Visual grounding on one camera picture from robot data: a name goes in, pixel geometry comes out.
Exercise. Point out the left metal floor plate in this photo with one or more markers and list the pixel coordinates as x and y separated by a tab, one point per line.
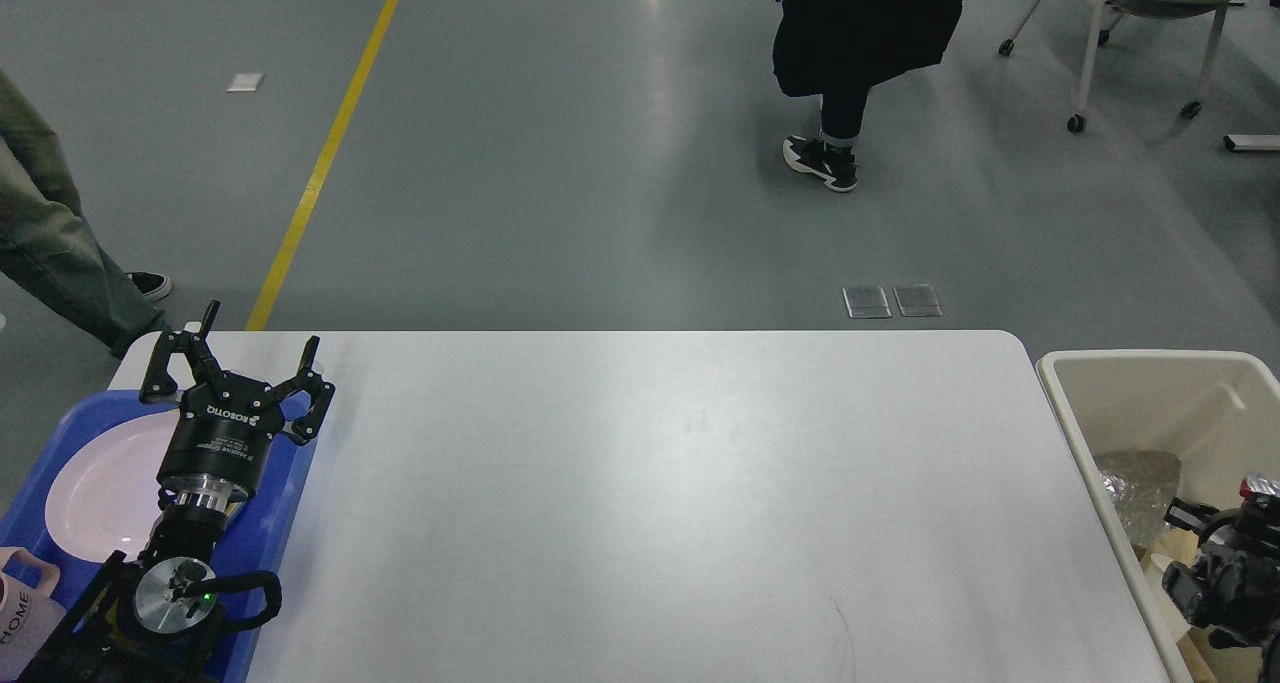
867	302

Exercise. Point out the aluminium foil sheet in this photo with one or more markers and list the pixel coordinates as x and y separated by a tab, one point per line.
1141	485

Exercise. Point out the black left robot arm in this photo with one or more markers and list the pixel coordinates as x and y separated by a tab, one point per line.
160	615

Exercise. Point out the metal floor plate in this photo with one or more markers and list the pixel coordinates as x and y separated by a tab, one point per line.
918	301
867	302

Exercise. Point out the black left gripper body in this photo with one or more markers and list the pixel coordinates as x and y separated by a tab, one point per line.
214	447

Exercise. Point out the right metal floor plate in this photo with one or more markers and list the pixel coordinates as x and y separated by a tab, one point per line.
918	301

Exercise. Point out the brown paper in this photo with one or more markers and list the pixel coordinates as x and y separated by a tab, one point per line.
1174	546

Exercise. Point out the beige plastic bin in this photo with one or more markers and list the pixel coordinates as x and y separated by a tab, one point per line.
1218	411

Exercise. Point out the grey bar on floor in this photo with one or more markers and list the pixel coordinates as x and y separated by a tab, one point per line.
1250	143

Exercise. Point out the brown paper bag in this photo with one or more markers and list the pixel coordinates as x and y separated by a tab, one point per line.
1198	668

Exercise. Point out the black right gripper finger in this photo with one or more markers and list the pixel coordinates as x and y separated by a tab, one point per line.
1198	518
1185	598

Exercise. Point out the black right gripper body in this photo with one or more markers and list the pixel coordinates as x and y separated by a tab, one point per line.
1255	605

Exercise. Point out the pink plate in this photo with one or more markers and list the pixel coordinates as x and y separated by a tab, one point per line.
105	498

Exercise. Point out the blue plastic tray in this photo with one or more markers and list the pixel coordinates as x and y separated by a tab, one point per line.
256	534

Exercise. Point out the person in black coat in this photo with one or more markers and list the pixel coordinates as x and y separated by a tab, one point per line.
838	51

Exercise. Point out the pink HOME mug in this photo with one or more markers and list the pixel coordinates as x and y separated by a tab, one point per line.
29	614

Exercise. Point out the crushed red can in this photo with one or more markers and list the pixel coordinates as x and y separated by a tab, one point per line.
1258	490

